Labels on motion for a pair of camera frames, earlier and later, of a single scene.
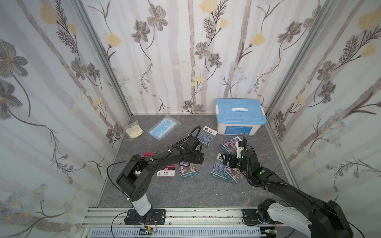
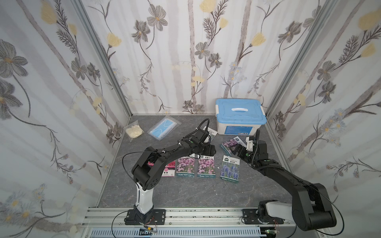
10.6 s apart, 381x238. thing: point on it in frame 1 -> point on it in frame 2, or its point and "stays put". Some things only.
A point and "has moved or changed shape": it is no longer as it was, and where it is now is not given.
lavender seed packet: (207, 136) stays put
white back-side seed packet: (188, 170) stays put
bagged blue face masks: (164, 127) stays put
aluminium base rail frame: (111, 222) stays put
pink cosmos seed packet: (230, 146) stays put
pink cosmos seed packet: (233, 174) -> (206, 167)
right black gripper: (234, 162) -> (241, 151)
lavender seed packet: (218, 167) has moved or changed shape
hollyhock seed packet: (168, 171) stays put
